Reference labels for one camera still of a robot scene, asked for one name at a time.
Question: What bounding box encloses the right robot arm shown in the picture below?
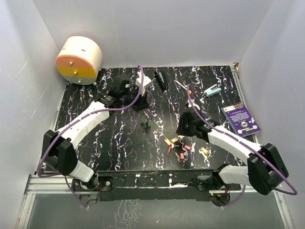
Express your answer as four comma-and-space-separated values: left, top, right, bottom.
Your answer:
176, 107, 289, 195

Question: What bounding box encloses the yellow tag with key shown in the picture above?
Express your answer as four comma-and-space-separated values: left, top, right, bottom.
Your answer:
170, 135, 184, 144

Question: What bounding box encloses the large metal keyring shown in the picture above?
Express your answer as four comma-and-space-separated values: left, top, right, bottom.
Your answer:
143, 108, 152, 122

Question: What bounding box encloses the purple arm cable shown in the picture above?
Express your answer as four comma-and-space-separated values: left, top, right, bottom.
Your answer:
186, 83, 298, 208
37, 64, 145, 208

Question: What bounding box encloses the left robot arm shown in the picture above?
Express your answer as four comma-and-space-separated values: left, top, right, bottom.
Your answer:
37, 71, 152, 190

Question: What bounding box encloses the round drawer box pink yellow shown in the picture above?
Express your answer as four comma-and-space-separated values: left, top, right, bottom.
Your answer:
55, 36, 102, 85

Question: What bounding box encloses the aluminium rail frame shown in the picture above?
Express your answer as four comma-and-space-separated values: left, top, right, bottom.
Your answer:
17, 175, 294, 229

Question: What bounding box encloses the white pen yellow cap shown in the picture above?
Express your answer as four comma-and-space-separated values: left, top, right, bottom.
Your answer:
174, 80, 187, 91

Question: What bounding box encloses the black stapler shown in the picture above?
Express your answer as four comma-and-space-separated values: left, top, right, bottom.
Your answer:
154, 71, 168, 92

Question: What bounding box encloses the red tag right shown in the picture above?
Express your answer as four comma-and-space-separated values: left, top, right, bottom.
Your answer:
182, 144, 193, 152

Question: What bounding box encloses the red tag lower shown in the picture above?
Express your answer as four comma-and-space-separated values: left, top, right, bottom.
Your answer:
175, 151, 185, 162

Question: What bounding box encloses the yellow tag far right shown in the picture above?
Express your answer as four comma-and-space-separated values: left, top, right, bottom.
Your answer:
200, 147, 209, 155

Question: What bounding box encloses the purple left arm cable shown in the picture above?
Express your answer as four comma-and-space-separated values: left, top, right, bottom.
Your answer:
37, 64, 145, 208

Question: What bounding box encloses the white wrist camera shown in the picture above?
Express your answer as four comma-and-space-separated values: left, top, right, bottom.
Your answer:
136, 71, 152, 96
186, 100, 200, 109

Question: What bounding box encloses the purple booklet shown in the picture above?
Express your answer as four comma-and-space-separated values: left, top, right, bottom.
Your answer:
221, 102, 261, 137

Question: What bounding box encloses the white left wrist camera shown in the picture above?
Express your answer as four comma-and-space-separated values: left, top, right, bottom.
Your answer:
136, 71, 152, 96

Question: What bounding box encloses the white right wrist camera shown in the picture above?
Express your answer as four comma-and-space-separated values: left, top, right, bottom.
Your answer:
186, 100, 200, 109

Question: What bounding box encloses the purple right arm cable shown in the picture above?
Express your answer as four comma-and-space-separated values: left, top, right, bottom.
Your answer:
186, 83, 298, 208

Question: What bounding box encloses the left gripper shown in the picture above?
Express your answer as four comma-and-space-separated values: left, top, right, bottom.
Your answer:
121, 85, 150, 113

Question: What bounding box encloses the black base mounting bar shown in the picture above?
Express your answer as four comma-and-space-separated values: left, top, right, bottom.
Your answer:
71, 169, 241, 206

